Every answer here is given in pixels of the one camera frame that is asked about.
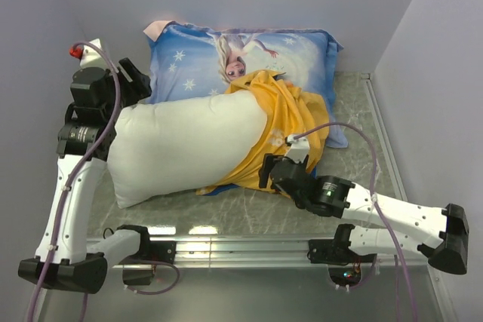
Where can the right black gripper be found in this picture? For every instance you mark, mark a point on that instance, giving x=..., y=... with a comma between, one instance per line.
x=269, y=160

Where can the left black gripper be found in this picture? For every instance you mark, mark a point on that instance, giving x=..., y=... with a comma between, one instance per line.
x=139, y=87

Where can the yellow Mickey Mouse pillowcase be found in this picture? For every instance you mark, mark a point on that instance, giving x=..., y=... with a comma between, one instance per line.
x=289, y=110

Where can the white pillow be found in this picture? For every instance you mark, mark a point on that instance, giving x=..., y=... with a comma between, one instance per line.
x=181, y=145

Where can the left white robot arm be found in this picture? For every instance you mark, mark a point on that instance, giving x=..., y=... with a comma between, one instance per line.
x=63, y=260

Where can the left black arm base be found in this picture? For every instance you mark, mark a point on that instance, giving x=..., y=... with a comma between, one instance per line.
x=139, y=270

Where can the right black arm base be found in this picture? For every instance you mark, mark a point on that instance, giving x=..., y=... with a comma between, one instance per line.
x=344, y=266

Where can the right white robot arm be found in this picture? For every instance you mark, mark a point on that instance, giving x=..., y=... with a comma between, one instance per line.
x=384, y=226

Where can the blue Elsa pillow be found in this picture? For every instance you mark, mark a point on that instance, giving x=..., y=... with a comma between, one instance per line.
x=190, y=61

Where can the pink cloth corner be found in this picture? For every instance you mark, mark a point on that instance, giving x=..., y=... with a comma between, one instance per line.
x=154, y=30

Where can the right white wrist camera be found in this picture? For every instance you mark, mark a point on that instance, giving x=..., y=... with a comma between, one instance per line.
x=298, y=148

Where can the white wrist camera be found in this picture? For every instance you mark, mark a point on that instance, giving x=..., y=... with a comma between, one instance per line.
x=87, y=57
x=298, y=148

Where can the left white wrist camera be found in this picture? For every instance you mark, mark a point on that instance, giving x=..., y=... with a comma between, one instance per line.
x=87, y=57

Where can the aluminium front rail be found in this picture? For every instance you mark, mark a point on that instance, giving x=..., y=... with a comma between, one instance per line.
x=253, y=251

